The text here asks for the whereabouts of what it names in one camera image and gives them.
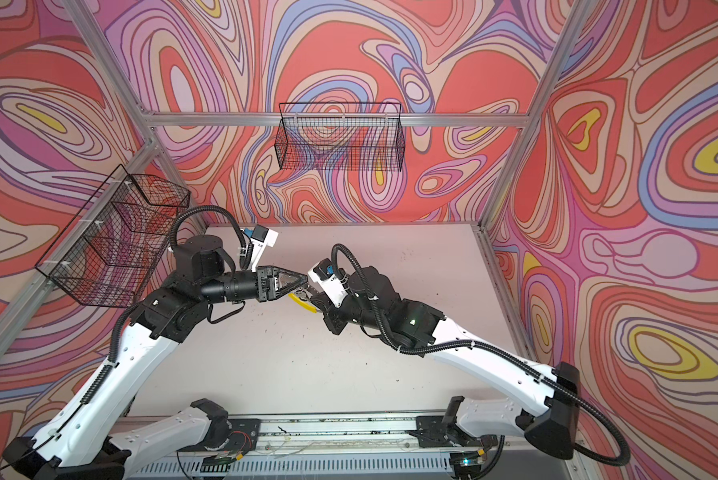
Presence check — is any large keyring with yellow sleeve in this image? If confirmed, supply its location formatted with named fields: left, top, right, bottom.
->
left=288, top=287, right=320, bottom=313

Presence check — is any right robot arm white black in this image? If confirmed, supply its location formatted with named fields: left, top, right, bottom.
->
left=308, top=244, right=631, bottom=467

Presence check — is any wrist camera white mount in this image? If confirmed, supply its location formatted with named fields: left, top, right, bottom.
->
left=308, top=258, right=349, bottom=308
left=243, top=225, right=279, bottom=272

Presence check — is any black wire basket wall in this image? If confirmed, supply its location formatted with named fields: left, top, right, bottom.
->
left=274, top=100, right=406, bottom=172
left=35, top=165, right=190, bottom=308

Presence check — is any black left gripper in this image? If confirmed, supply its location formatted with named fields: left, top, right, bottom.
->
left=199, top=266, right=309, bottom=308

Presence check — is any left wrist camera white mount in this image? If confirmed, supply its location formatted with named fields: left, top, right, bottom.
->
left=243, top=225, right=279, bottom=272

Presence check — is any black wire basket back wall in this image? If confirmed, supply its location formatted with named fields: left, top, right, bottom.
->
left=274, top=100, right=406, bottom=172

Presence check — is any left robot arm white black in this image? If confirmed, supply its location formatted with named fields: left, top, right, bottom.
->
left=2, top=206, right=308, bottom=479

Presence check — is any black wire basket left wall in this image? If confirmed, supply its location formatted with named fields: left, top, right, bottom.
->
left=35, top=165, right=190, bottom=308

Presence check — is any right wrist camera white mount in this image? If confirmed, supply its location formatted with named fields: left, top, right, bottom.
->
left=308, top=258, right=349, bottom=308

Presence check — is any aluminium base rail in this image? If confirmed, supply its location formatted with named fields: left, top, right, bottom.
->
left=125, top=411, right=594, bottom=479

